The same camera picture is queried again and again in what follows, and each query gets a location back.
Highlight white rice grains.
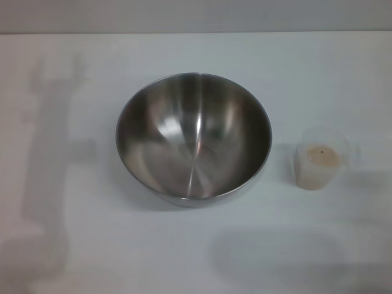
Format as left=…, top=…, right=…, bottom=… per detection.
left=295, top=145, right=341, bottom=191

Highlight stainless steel mixing bowl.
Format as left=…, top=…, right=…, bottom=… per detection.
left=115, top=72, right=273, bottom=209

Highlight clear plastic measuring cup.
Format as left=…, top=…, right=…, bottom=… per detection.
left=289, top=127, right=362, bottom=192

